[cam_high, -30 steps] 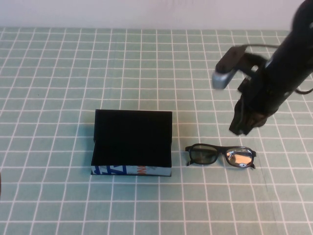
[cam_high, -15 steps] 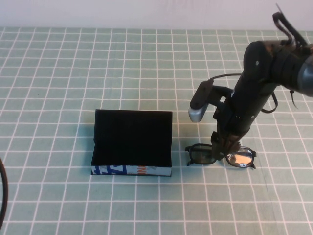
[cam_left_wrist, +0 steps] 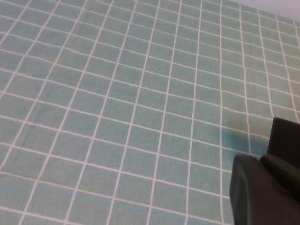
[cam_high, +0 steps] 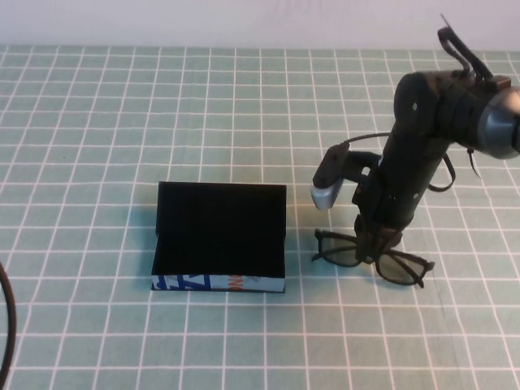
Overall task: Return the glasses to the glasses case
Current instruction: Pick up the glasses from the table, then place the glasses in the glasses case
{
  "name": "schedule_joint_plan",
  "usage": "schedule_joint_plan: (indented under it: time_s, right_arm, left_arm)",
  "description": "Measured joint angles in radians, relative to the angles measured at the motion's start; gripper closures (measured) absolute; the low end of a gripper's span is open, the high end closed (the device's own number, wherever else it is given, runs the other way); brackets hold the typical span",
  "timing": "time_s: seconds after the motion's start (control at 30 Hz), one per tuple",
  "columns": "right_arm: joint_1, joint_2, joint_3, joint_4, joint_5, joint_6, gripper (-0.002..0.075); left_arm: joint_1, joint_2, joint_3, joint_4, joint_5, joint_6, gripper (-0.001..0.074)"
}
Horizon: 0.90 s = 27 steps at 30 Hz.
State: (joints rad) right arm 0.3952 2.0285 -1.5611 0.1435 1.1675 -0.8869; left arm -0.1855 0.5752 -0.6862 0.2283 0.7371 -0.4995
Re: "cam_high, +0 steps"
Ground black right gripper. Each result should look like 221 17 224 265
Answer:
351 162 407 265

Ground black framed glasses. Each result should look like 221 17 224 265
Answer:
311 227 436 289

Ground black glasses case printed sides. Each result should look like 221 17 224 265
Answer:
149 181 288 293

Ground green checked tablecloth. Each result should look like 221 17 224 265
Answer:
0 43 520 390

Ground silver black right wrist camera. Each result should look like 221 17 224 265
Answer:
311 144 373 211

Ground thin black right camera cable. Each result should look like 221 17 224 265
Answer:
343 132 457 193

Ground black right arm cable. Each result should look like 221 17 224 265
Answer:
436 13 512 93

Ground black left camera cable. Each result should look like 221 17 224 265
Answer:
0 262 18 370

